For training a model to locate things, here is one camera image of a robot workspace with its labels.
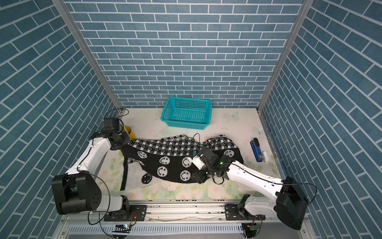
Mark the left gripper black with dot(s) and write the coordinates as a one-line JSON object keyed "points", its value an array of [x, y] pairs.
{"points": [[127, 140]]}

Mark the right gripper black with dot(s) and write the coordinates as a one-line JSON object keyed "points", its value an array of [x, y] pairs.
{"points": [[197, 177]]}

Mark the black white smiley scarf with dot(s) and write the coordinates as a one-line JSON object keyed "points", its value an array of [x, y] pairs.
{"points": [[168, 159]]}

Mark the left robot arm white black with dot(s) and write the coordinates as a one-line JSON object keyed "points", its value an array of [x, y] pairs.
{"points": [[77, 191]]}

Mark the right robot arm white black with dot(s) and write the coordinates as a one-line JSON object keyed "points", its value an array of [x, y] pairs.
{"points": [[286, 197]]}

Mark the teal plastic mesh basket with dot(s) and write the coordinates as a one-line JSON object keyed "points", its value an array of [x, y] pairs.
{"points": [[187, 113]]}

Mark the yellow pencil cup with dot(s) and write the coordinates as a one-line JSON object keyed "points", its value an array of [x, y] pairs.
{"points": [[130, 132]]}

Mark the floral table mat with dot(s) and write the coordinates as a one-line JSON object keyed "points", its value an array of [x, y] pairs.
{"points": [[240, 125]]}

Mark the small white eraser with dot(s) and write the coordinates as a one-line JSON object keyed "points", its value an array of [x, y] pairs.
{"points": [[265, 156]]}

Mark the green circuit board right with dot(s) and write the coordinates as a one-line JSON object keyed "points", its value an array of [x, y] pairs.
{"points": [[254, 227]]}

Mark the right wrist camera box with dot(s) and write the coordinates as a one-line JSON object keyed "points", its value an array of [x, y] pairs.
{"points": [[205, 159]]}

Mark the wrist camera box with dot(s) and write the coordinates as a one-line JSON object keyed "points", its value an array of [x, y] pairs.
{"points": [[111, 124], [205, 159]]}

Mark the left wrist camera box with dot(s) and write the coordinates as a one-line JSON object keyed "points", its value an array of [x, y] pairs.
{"points": [[111, 124]]}

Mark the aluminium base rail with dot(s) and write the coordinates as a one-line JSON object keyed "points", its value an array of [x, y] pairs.
{"points": [[187, 211]]}

